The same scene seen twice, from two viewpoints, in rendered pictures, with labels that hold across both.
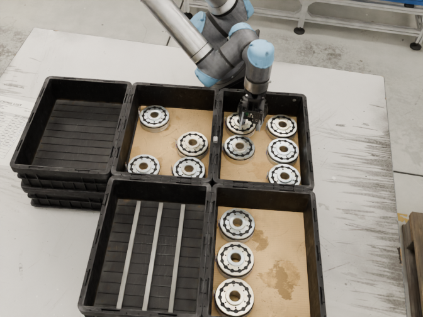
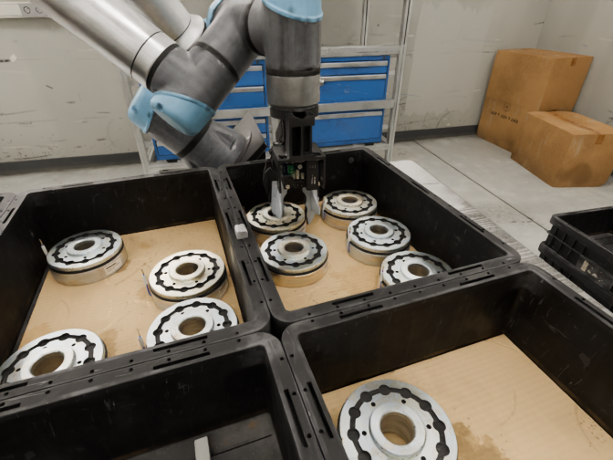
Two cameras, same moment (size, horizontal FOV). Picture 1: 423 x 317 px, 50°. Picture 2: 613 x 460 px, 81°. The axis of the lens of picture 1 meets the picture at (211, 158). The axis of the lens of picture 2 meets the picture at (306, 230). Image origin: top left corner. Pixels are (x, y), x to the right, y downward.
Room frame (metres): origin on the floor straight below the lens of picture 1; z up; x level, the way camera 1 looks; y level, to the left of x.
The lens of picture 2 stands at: (0.53, 0.05, 1.18)
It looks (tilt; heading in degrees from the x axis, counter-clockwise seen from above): 33 degrees down; 339
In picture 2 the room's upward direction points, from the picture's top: straight up
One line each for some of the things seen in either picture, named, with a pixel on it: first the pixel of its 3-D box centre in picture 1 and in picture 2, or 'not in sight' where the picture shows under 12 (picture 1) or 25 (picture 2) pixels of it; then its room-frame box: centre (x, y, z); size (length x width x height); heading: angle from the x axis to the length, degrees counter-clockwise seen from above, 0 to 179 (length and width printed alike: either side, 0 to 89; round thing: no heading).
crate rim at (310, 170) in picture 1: (262, 136); (337, 208); (0.95, -0.16, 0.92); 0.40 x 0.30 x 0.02; 179
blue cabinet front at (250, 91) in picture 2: not in sight; (209, 111); (2.83, -0.18, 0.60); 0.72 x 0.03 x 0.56; 83
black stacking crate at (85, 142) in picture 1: (78, 133); not in sight; (0.96, 0.44, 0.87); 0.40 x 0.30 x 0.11; 179
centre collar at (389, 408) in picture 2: (237, 222); (397, 428); (0.66, -0.09, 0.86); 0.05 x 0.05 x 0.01
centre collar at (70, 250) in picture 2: (154, 115); (84, 245); (1.07, 0.21, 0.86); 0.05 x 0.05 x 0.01
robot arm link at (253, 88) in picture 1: (257, 82); (296, 89); (1.04, -0.13, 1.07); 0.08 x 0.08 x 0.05
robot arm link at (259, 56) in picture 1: (259, 60); (290, 26); (1.04, -0.12, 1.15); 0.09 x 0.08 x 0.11; 23
